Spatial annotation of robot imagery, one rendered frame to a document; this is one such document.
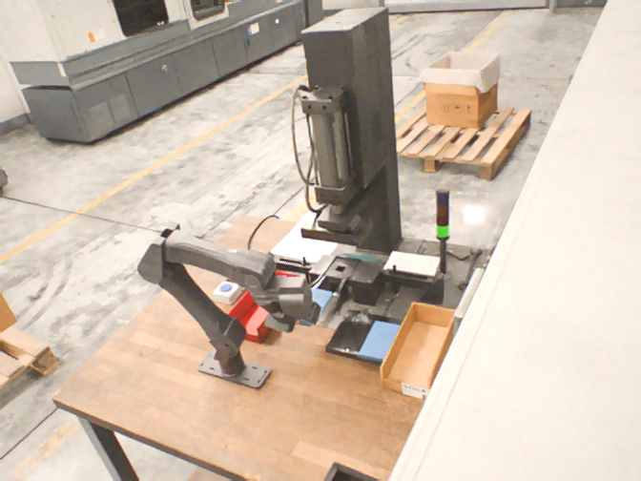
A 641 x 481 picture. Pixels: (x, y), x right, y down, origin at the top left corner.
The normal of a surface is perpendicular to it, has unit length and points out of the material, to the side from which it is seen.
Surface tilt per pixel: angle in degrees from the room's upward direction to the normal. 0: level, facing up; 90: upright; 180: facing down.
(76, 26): 90
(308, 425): 0
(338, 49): 90
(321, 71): 90
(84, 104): 90
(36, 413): 0
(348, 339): 0
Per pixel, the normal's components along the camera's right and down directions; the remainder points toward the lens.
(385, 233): -0.43, 0.53
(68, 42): 0.87, 0.16
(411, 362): -0.13, -0.84
